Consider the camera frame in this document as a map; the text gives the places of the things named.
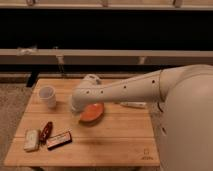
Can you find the brown rectangular box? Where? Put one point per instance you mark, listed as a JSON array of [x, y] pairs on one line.
[[59, 140]]

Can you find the grey rail frame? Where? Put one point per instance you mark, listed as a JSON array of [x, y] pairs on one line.
[[29, 56]]

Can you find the white tube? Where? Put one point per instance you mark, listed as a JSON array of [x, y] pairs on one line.
[[141, 105]]

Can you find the orange bowl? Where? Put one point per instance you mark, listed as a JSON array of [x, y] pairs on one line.
[[92, 113]]

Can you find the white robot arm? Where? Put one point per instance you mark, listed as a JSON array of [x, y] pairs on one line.
[[186, 127]]

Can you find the wooden table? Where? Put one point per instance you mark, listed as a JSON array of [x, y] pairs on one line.
[[123, 137]]

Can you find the white ceramic cup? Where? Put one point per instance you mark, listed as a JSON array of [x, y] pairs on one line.
[[47, 96]]

